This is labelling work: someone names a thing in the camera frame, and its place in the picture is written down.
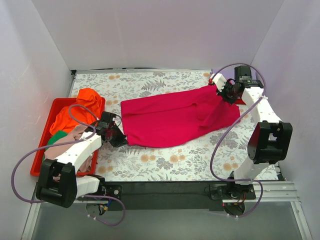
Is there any magenta t-shirt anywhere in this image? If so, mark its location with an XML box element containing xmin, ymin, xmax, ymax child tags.
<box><xmin>120</xmin><ymin>85</ymin><xmax>240</xmax><ymax>148</ymax></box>

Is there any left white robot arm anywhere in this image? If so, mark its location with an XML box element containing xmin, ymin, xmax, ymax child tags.
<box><xmin>36</xmin><ymin>111</ymin><xmax>128</xmax><ymax>208</ymax></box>

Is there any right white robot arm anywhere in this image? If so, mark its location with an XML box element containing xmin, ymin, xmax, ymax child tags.
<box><xmin>208</xmin><ymin>63</ymin><xmax>293</xmax><ymax>200</ymax></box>

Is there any folded red t-shirt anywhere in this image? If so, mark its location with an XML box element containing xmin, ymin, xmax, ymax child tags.
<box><xmin>235</xmin><ymin>99</ymin><xmax>245</xmax><ymax>105</ymax></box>

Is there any folded lavender t-shirt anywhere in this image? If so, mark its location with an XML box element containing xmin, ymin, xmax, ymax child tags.
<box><xmin>209</xmin><ymin>68</ymin><xmax>235</xmax><ymax>79</ymax></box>

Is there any orange t-shirt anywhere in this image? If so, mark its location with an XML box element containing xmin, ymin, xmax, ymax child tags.
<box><xmin>47</xmin><ymin>88</ymin><xmax>106</xmax><ymax>136</ymax></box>

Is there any beige pink t-shirt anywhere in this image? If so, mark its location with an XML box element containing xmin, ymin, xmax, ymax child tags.
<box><xmin>42</xmin><ymin>124</ymin><xmax>102</xmax><ymax>173</ymax></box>

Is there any green t-shirt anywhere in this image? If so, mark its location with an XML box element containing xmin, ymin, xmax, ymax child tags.
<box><xmin>46</xmin><ymin>130</ymin><xmax>68</xmax><ymax>146</ymax></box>

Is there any red plastic bin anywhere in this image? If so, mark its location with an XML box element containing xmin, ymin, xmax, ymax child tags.
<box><xmin>30</xmin><ymin>97</ymin><xmax>99</xmax><ymax>177</ymax></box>

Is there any floral patterned table mat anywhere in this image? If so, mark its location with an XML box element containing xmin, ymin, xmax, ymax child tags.
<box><xmin>71</xmin><ymin>70</ymin><xmax>255</xmax><ymax>182</ymax></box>

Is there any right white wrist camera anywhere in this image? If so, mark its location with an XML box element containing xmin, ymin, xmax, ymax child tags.
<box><xmin>208</xmin><ymin>73</ymin><xmax>227</xmax><ymax>93</ymax></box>

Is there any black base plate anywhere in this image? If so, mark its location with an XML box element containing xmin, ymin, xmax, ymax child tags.
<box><xmin>76</xmin><ymin>181</ymin><xmax>257</xmax><ymax>211</ymax></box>

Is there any aluminium frame rail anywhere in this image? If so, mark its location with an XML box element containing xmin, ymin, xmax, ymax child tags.
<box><xmin>22</xmin><ymin>166</ymin><xmax>312</xmax><ymax>240</ymax></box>

